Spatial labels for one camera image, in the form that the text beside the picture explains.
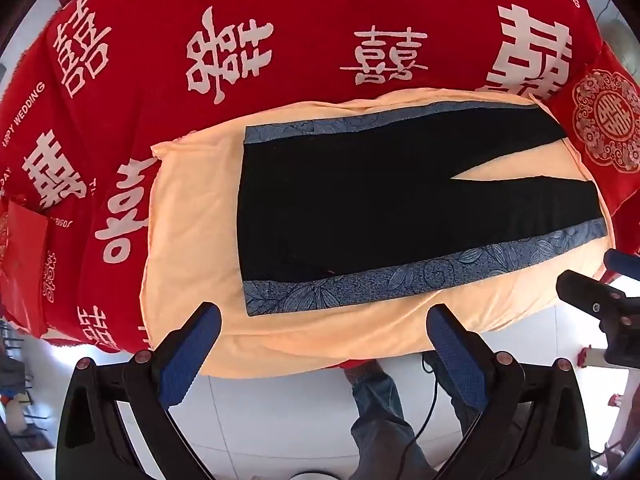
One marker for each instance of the black pants with blue trim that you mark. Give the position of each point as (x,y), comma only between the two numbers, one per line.
(380,200)

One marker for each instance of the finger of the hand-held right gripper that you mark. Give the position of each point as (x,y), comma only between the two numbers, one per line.
(621,263)
(585,292)

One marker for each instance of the person's blue jeans legs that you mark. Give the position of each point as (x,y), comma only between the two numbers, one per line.
(380,420)

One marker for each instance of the metal shelf rack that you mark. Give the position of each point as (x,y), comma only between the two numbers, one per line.
(17,390)

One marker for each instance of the red printed blanket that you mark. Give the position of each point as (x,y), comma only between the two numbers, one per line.
(310,20)

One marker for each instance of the peach cloth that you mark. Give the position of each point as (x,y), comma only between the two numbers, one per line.
(195,240)

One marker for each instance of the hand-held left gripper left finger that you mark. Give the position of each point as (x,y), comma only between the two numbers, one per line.
(189,360)

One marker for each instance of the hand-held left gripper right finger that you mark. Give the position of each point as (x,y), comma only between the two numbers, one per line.
(459,360)

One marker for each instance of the red patterned cushion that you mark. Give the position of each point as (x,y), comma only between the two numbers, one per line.
(607,115)

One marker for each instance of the red packet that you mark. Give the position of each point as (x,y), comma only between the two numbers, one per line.
(22,255)

